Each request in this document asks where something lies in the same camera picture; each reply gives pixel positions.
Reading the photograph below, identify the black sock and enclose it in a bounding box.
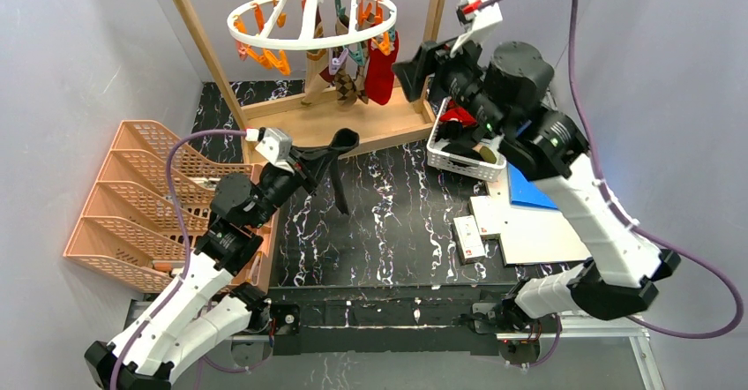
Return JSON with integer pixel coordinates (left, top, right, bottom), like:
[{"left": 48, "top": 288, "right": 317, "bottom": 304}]
[{"left": 296, "top": 128, "right": 359, "bottom": 215}]

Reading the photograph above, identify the orange clothes peg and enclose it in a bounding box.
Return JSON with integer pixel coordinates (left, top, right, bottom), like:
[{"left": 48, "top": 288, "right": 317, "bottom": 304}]
[{"left": 245, "top": 46, "right": 291, "bottom": 76}]

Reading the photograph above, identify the white round clip hanger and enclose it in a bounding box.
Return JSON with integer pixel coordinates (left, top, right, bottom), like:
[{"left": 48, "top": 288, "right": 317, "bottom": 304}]
[{"left": 226, "top": 0, "right": 398, "bottom": 51}]

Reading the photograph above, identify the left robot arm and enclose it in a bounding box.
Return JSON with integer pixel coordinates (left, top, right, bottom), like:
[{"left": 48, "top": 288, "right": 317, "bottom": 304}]
[{"left": 84, "top": 136, "right": 359, "bottom": 389}]

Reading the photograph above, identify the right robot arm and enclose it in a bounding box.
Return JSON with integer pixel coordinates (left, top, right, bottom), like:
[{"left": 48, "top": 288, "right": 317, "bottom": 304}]
[{"left": 392, "top": 40, "right": 680, "bottom": 326}]

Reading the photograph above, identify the red sock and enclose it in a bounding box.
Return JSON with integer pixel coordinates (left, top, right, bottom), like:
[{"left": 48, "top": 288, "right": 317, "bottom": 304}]
[{"left": 364, "top": 33, "right": 400, "bottom": 105}]

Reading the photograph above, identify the brown argyle sock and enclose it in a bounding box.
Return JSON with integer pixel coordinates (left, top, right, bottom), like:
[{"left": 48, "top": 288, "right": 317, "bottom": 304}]
[{"left": 333, "top": 57, "right": 370, "bottom": 106}]

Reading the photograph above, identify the beige sock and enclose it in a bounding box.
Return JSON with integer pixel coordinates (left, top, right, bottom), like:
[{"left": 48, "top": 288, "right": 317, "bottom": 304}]
[{"left": 301, "top": 50, "right": 335, "bottom": 106}]

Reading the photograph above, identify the white perforated laundry basket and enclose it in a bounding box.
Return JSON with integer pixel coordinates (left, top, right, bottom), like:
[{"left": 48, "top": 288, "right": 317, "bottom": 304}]
[{"left": 427, "top": 98, "right": 508, "bottom": 182}]

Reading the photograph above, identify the striped sock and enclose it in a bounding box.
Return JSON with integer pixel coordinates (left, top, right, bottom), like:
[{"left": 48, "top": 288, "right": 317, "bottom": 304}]
[{"left": 306, "top": 8, "right": 327, "bottom": 62}]

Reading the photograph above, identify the blue folder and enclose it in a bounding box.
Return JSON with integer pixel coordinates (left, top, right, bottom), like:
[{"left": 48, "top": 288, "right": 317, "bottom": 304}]
[{"left": 508, "top": 163, "right": 557, "bottom": 210}]

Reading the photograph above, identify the peach mesh file organizer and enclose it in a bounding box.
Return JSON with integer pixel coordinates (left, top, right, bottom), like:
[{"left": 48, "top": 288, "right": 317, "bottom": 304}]
[{"left": 63, "top": 120, "right": 262, "bottom": 293}]

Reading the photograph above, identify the small white red box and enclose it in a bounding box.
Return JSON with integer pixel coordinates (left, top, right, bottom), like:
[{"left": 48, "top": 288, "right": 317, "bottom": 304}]
[{"left": 453, "top": 215, "right": 486, "bottom": 265}]

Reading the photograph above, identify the white flat board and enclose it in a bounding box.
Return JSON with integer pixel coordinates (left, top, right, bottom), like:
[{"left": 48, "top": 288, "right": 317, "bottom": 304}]
[{"left": 468, "top": 174, "right": 590, "bottom": 266}]

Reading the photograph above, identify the wooden hanger rack frame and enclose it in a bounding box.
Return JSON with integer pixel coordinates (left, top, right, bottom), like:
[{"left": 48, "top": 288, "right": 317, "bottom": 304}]
[{"left": 172, "top": 0, "right": 437, "bottom": 155}]

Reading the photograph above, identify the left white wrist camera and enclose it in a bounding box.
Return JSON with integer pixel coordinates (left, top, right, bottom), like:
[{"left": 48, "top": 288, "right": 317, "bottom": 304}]
[{"left": 244, "top": 127, "right": 293, "bottom": 172}]

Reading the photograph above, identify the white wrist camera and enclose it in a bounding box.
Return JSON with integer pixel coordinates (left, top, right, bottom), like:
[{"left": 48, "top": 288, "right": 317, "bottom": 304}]
[
  {"left": 450, "top": 0, "right": 503, "bottom": 56},
  {"left": 244, "top": 127, "right": 293, "bottom": 172}
]

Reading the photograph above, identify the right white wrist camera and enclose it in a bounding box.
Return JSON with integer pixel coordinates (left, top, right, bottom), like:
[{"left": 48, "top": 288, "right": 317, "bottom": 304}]
[{"left": 450, "top": 0, "right": 503, "bottom": 56}]

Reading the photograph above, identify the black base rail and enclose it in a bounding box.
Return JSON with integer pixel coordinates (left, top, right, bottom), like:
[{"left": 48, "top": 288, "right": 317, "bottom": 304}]
[{"left": 226, "top": 283, "right": 512, "bottom": 356}]

